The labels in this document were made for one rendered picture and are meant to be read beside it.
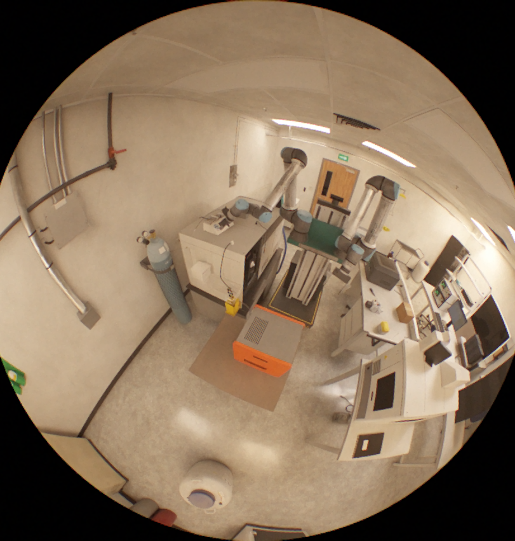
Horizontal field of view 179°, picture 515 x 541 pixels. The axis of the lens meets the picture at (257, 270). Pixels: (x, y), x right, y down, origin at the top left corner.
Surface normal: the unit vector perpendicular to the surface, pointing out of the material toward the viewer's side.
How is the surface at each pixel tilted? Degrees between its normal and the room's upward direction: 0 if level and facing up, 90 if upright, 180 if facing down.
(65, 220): 90
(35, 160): 90
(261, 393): 0
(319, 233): 90
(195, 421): 0
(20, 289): 90
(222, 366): 0
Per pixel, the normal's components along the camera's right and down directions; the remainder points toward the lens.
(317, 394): 0.10, -0.72
